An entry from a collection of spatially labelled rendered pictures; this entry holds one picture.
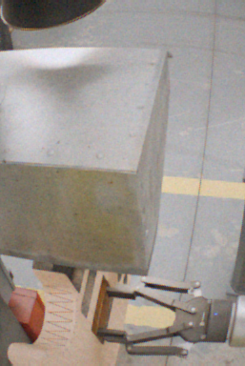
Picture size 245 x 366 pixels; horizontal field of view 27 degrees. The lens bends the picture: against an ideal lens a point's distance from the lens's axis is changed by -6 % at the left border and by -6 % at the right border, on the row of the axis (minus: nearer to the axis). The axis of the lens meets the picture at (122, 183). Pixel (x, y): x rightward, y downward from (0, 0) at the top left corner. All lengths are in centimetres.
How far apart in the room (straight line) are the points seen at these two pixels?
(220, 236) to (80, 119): 185
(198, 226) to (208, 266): 22
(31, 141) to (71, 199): 6
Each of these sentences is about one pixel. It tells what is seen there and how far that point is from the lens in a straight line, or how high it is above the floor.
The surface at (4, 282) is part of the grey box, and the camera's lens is 133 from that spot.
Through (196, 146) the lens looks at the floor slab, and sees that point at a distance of 262.
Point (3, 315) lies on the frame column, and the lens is 126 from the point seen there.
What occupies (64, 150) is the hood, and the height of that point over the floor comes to 153.
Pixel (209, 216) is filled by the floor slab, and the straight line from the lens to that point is 231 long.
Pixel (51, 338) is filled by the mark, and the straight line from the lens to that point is 67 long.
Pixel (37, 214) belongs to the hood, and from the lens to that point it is 45.
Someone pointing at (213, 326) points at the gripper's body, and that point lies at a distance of 76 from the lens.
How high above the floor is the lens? 180
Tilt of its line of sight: 47 degrees down
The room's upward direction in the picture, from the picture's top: 8 degrees counter-clockwise
